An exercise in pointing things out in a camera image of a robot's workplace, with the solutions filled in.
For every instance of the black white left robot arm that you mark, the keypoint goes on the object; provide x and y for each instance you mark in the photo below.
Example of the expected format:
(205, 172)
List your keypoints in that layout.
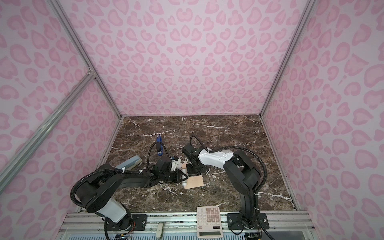
(94, 192)

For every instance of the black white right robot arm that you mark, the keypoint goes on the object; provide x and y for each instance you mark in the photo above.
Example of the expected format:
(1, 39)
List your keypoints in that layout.
(242, 172)

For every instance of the grey blue rectangular box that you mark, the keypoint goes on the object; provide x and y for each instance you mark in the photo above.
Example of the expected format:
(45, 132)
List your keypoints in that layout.
(130, 163)

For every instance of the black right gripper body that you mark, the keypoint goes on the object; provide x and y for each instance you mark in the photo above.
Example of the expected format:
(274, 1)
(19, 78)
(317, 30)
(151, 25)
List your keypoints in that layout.
(193, 170)

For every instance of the pink white calculator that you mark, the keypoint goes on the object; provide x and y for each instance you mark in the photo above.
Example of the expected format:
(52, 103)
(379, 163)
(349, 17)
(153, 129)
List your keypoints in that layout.
(209, 224)

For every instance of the white glue stick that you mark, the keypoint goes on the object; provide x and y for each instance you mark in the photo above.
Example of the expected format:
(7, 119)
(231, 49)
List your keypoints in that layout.
(184, 173)

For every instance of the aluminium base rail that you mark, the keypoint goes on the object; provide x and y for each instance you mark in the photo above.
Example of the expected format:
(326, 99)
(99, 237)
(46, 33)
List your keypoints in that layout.
(284, 225)

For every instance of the peach pink envelope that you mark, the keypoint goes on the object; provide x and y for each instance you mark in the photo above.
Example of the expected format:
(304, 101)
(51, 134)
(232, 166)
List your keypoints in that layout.
(193, 182)

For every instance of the diagonal aluminium frame bar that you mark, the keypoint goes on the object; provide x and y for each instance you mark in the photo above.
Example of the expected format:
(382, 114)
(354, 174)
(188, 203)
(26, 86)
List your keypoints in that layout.
(19, 160)

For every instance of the white clip on rail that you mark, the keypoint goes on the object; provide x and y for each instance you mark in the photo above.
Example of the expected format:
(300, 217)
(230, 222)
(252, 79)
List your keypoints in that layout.
(159, 231)

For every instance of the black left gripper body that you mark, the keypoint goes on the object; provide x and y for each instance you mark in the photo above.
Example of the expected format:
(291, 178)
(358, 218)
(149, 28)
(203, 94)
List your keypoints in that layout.
(173, 177)

